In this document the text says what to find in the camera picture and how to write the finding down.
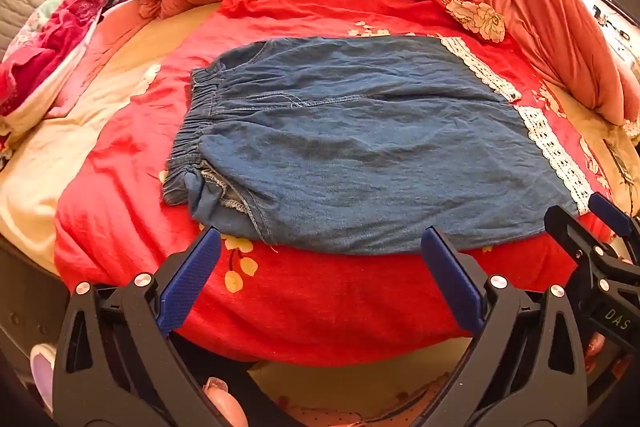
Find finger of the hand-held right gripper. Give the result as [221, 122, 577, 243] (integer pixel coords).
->
[588, 193, 640, 263]
[544, 205, 627, 280]

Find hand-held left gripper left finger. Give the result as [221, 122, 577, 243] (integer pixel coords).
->
[52, 227, 251, 427]

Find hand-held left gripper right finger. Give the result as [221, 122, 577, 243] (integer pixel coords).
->
[421, 227, 593, 427]

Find blue denim lace-trimmed pants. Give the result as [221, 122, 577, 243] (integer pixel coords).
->
[161, 34, 596, 257]

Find person's right hand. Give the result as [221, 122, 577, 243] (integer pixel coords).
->
[582, 332, 633, 375]

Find person's left hand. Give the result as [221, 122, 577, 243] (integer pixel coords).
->
[202, 377, 249, 427]

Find red floral blanket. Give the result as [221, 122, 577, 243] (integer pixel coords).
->
[54, 0, 616, 368]

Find pale lilac object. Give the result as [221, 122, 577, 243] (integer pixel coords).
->
[30, 343, 56, 413]

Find pink floral pillow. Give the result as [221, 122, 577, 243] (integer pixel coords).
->
[0, 0, 123, 158]

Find dark bed frame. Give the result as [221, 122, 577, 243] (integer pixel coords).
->
[0, 237, 71, 378]

